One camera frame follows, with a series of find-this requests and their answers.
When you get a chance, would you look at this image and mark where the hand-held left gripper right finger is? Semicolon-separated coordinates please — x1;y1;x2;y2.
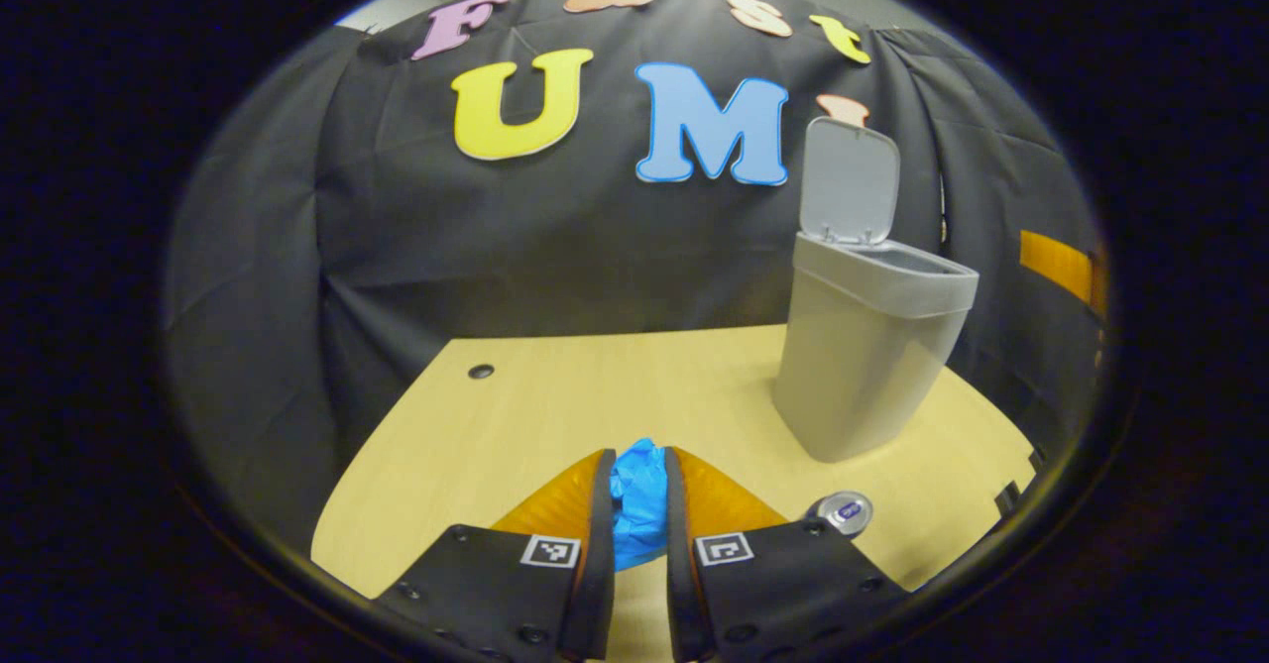
662;445;908;663

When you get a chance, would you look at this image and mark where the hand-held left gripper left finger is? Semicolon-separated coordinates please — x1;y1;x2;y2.
375;448;618;662

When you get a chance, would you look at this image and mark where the blue paper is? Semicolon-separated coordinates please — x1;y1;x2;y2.
608;437;670;573

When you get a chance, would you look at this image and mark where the blue silver pop can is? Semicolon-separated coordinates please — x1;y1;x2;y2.
803;491;875;540

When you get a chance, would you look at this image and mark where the white desktop garbage bin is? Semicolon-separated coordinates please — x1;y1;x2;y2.
773;116;981;464

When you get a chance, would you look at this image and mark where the wooden desktop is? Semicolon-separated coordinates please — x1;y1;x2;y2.
310;324;1037;663

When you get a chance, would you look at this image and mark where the black backdrop cloth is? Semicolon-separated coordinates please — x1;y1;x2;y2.
164;0;1106;555

